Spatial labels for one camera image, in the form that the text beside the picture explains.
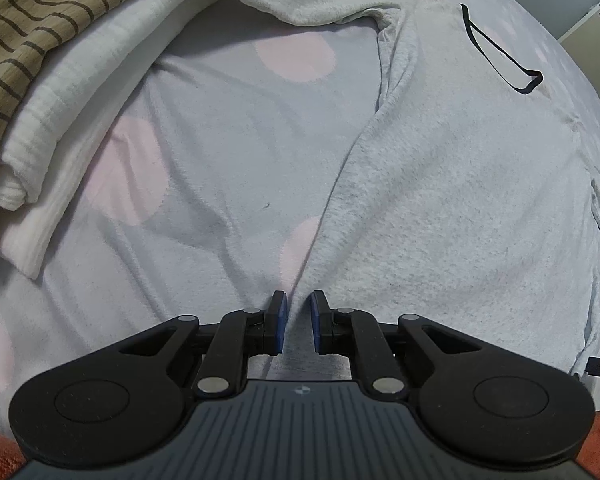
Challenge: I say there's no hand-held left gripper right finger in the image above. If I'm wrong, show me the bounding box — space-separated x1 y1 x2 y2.
309 290 483 395

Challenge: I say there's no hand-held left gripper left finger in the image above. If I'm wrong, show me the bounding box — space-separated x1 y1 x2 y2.
115 290 288 395

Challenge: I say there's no light grey sweatshirt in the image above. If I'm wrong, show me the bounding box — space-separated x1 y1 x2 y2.
0 0 600 386

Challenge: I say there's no white folded cloth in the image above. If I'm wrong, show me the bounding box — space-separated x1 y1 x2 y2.
0 0 227 281

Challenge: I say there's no cream bedroom door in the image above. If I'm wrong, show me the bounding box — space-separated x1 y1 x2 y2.
559 0 600 107

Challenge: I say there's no brown striped cloth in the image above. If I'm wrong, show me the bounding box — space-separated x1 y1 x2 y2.
0 0 162 267

